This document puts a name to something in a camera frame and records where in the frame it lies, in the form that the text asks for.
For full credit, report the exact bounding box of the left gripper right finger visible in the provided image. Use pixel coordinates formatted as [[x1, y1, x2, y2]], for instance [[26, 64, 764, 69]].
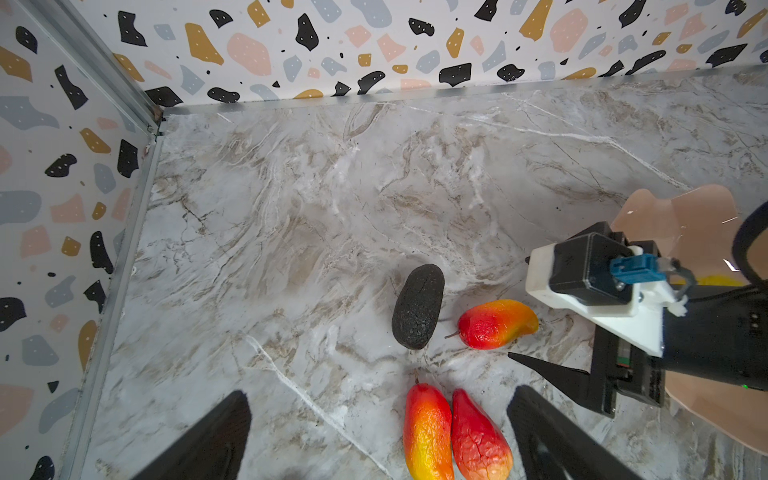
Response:
[[507, 385, 640, 480]]

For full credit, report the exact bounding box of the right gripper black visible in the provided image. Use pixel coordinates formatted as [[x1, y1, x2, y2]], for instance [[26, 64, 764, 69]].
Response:
[[507, 286, 767, 417]]

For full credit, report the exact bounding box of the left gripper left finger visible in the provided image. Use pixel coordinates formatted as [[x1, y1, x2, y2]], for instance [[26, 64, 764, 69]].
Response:
[[134, 390, 252, 479]]

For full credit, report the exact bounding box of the red orange fake mango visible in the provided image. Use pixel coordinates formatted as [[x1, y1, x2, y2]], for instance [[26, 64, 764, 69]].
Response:
[[445, 300, 539, 350]]

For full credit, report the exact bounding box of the red yellow fake mango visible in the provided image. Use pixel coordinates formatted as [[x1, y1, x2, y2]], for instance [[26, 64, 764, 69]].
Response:
[[403, 383, 454, 479]]

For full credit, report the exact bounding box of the dark fake avocado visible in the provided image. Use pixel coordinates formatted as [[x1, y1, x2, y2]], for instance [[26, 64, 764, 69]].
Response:
[[391, 264, 445, 350]]

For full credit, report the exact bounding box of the yellow fake lemon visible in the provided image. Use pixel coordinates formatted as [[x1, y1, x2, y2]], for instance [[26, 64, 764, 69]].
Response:
[[668, 274, 746, 288]]

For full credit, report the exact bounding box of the pink scalloped fruit bowl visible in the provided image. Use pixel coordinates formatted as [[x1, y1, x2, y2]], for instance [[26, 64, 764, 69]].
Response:
[[611, 185, 767, 455]]

